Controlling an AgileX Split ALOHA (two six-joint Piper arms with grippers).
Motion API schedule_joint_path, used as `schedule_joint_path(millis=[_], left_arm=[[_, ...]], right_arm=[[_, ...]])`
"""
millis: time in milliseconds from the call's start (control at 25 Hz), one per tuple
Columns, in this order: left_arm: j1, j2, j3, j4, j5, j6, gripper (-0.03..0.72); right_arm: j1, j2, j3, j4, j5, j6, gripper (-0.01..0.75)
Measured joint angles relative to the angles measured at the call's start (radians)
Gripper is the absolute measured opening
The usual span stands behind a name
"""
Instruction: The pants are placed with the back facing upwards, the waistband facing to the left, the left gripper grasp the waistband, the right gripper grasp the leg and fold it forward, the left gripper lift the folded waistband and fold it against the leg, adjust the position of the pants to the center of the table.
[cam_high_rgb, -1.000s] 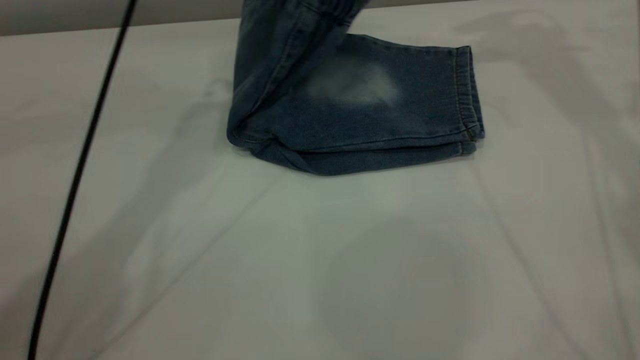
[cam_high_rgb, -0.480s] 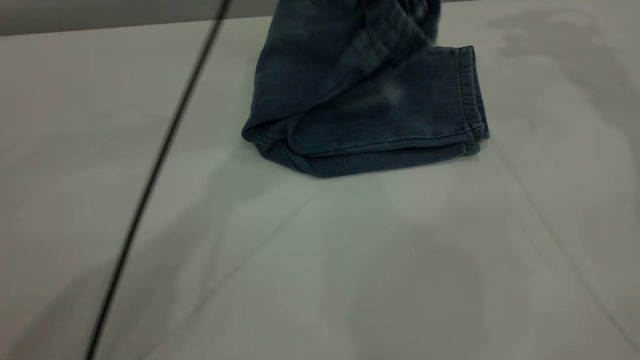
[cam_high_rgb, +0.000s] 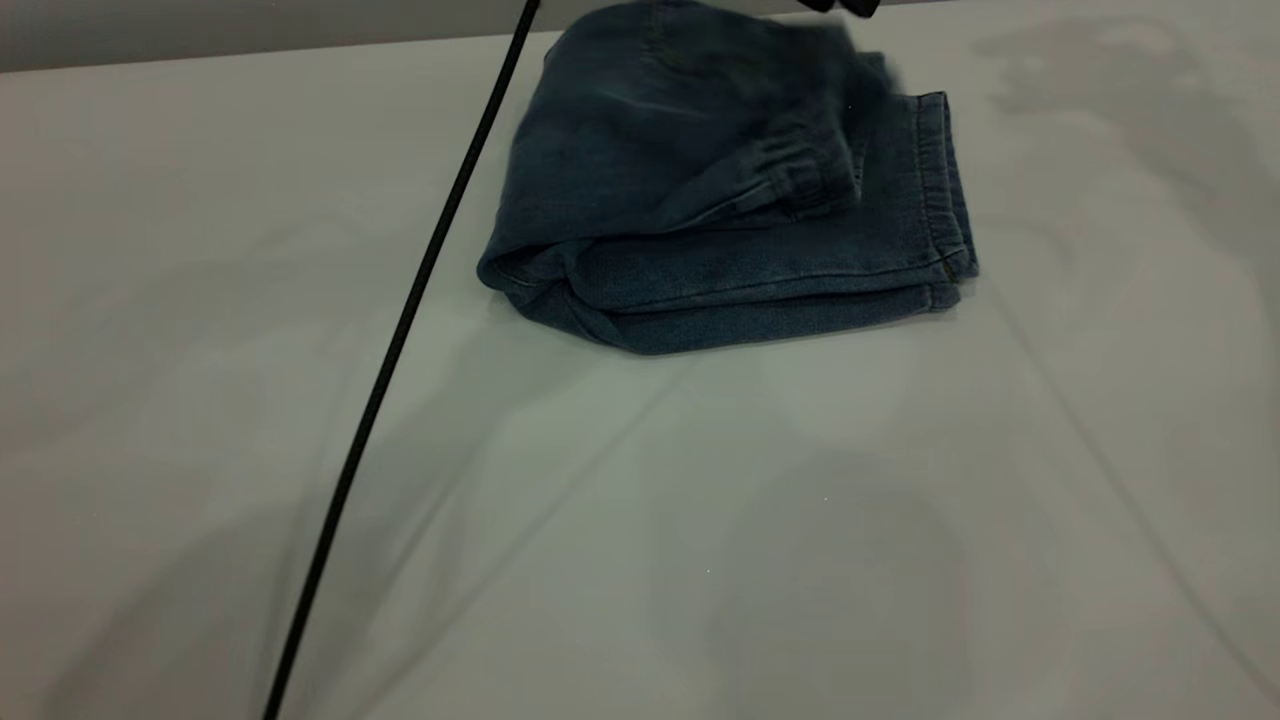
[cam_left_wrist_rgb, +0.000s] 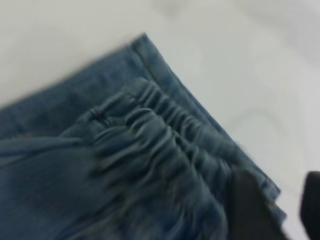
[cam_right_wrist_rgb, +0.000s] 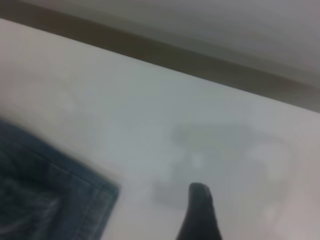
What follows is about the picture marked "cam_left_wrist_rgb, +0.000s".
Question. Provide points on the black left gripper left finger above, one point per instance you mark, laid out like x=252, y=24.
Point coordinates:
x=252, y=207

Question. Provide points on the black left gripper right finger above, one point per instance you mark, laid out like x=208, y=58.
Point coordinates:
x=311, y=197

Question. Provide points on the blue denim shorts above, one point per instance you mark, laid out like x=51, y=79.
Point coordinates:
x=125, y=162

